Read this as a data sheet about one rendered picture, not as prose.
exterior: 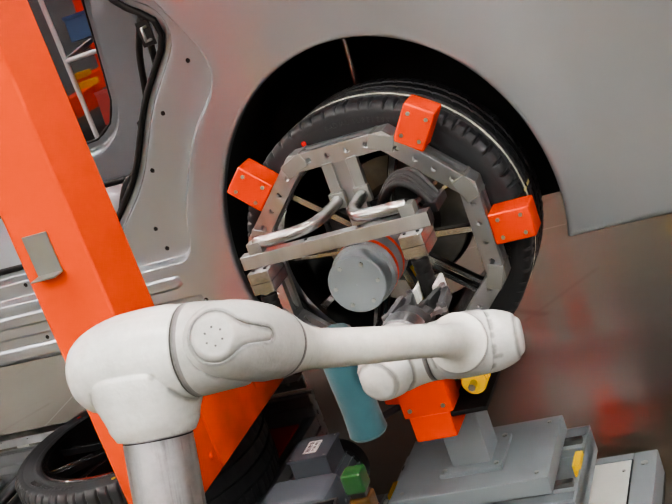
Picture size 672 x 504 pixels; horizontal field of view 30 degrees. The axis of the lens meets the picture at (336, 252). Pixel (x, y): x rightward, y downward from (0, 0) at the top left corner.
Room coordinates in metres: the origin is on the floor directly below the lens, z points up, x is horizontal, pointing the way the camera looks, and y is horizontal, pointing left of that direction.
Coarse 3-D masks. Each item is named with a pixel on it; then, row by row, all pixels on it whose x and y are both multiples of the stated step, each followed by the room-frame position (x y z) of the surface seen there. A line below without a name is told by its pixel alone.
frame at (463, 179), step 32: (384, 128) 2.60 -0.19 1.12; (288, 160) 2.67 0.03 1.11; (320, 160) 2.64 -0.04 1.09; (416, 160) 2.58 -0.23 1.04; (448, 160) 2.58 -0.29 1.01; (288, 192) 2.68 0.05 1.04; (480, 192) 2.53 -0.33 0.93; (256, 224) 2.72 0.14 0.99; (480, 224) 2.54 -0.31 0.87; (288, 288) 2.76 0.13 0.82; (480, 288) 2.55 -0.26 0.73; (320, 320) 2.75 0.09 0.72
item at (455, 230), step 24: (312, 192) 2.99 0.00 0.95; (288, 216) 2.81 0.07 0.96; (312, 216) 2.99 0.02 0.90; (336, 216) 2.76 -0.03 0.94; (288, 264) 2.80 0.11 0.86; (312, 264) 2.90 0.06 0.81; (408, 264) 2.71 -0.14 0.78; (432, 264) 2.69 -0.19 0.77; (456, 264) 2.69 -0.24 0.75; (312, 288) 2.83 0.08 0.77; (336, 312) 2.81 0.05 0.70; (360, 312) 2.85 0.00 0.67; (384, 312) 2.75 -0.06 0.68
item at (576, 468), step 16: (576, 432) 2.89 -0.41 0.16; (576, 448) 2.79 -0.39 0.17; (592, 448) 2.84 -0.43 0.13; (560, 464) 2.78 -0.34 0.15; (576, 464) 2.69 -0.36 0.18; (592, 464) 2.79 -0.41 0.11; (560, 480) 2.64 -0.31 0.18; (576, 480) 2.64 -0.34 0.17; (592, 480) 2.75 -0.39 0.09; (544, 496) 2.63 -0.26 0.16; (560, 496) 2.61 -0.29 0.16; (576, 496) 2.58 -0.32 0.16
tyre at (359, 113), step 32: (384, 96) 2.72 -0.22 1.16; (448, 96) 2.76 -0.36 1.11; (320, 128) 2.72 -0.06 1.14; (352, 128) 2.70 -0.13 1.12; (448, 128) 2.62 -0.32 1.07; (480, 160) 2.60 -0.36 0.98; (512, 160) 2.67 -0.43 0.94; (512, 192) 2.58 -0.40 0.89; (512, 256) 2.60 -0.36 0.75; (512, 288) 2.61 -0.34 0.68
